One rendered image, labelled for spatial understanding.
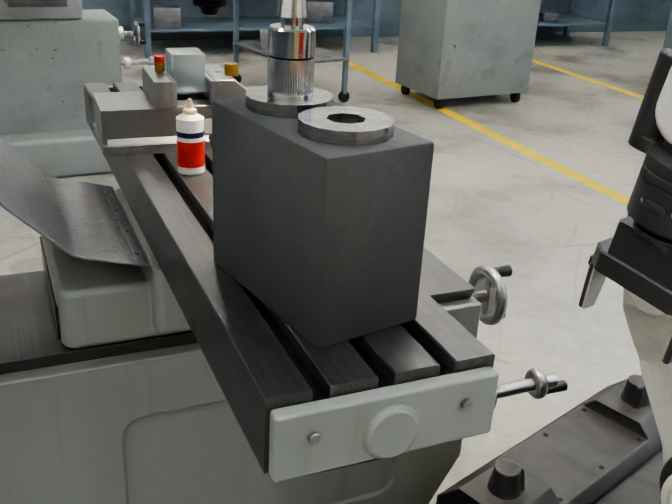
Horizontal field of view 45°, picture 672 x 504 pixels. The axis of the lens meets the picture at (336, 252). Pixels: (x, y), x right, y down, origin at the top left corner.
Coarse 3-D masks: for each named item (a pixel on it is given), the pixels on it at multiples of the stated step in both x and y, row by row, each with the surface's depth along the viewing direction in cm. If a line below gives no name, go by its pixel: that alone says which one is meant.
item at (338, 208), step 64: (256, 128) 76; (320, 128) 71; (384, 128) 72; (256, 192) 79; (320, 192) 69; (384, 192) 72; (256, 256) 82; (320, 256) 71; (384, 256) 75; (320, 320) 74; (384, 320) 78
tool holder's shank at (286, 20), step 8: (280, 0) 77; (288, 0) 77; (296, 0) 77; (304, 0) 77; (280, 8) 77; (288, 8) 77; (296, 8) 77; (304, 8) 77; (280, 16) 77; (288, 16) 77; (296, 16) 77; (304, 16) 78; (280, 24) 79; (288, 24) 78; (296, 24) 78
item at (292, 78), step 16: (272, 48) 78; (288, 48) 77; (304, 48) 78; (272, 64) 79; (288, 64) 78; (304, 64) 79; (272, 80) 79; (288, 80) 79; (304, 80) 79; (272, 96) 80; (288, 96) 79; (304, 96) 80
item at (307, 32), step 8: (272, 24) 79; (304, 24) 80; (272, 32) 78; (280, 32) 77; (288, 32) 77; (296, 32) 77; (304, 32) 77; (312, 32) 78; (296, 40) 77; (304, 40) 78
